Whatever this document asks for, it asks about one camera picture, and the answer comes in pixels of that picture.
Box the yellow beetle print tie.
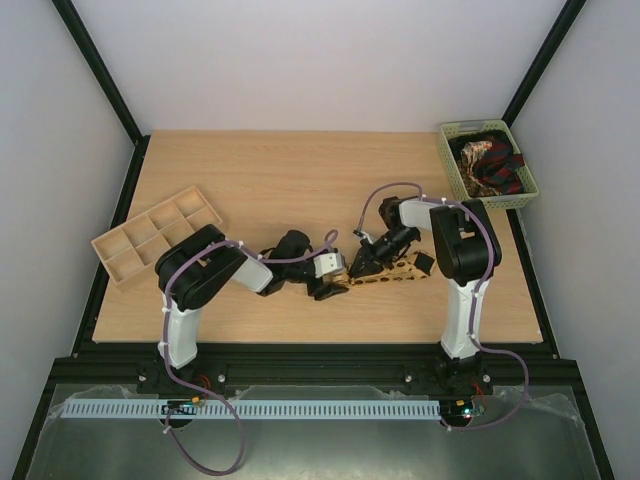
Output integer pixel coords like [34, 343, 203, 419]
[332, 250, 436, 288]

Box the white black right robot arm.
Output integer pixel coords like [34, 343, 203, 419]
[348, 196, 502, 392]

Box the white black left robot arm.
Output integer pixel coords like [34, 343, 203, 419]
[155, 224, 349, 369]

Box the green perforated plastic basket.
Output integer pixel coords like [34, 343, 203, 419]
[438, 120, 539, 209]

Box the floral patterned tie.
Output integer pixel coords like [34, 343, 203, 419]
[461, 140, 493, 168]

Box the wooden compartment tray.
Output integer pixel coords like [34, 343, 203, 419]
[92, 186, 223, 291]

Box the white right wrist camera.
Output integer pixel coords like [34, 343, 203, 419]
[353, 229, 375, 244]

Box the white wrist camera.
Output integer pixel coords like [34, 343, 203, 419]
[353, 229, 375, 244]
[313, 252, 345, 278]

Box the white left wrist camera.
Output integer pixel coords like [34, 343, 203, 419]
[313, 252, 345, 278]

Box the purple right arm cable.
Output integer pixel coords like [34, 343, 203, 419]
[353, 181, 531, 434]

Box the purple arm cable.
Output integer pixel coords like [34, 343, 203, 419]
[353, 181, 531, 434]
[163, 228, 341, 474]

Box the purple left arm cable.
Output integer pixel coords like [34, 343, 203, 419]
[163, 228, 341, 474]

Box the light blue slotted cable duct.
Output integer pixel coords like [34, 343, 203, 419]
[60, 399, 441, 421]

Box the black aluminium frame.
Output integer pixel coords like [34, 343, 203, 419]
[13, 1, 614, 479]

